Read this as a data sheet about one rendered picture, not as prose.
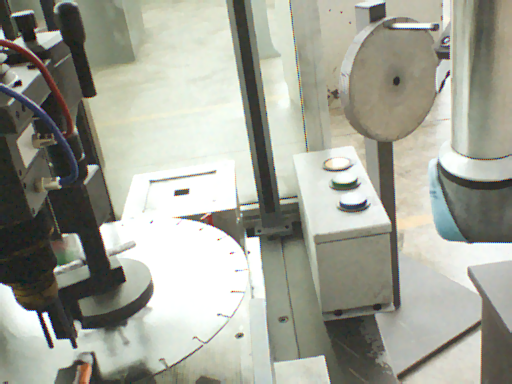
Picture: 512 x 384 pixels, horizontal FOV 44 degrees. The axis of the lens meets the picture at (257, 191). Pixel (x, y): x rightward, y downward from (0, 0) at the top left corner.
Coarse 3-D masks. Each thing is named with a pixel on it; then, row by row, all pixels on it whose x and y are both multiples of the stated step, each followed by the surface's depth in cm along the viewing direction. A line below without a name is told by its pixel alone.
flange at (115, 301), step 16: (128, 272) 73; (144, 272) 73; (112, 288) 70; (128, 288) 70; (144, 288) 70; (80, 304) 69; (96, 304) 68; (112, 304) 68; (128, 304) 68; (96, 320) 67
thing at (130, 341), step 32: (128, 224) 86; (160, 224) 85; (192, 224) 83; (64, 256) 81; (128, 256) 79; (160, 256) 77; (192, 256) 76; (224, 256) 75; (0, 288) 76; (160, 288) 71; (192, 288) 70; (224, 288) 70; (0, 320) 70; (32, 320) 69; (128, 320) 67; (160, 320) 66; (192, 320) 65; (224, 320) 65; (0, 352) 65; (32, 352) 64; (64, 352) 64; (96, 352) 63; (128, 352) 62; (160, 352) 62; (192, 352) 61
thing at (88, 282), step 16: (80, 240) 60; (96, 240) 60; (96, 256) 61; (112, 256) 64; (80, 272) 62; (96, 272) 61; (112, 272) 62; (64, 288) 60; (80, 288) 61; (96, 288) 62; (64, 304) 61; (80, 320) 64; (64, 336) 62
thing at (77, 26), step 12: (60, 12) 50; (72, 12) 50; (60, 24) 51; (72, 24) 51; (72, 36) 51; (84, 36) 52; (72, 48) 52; (84, 48) 52; (84, 60) 52; (84, 72) 53; (84, 84) 53; (84, 96) 54
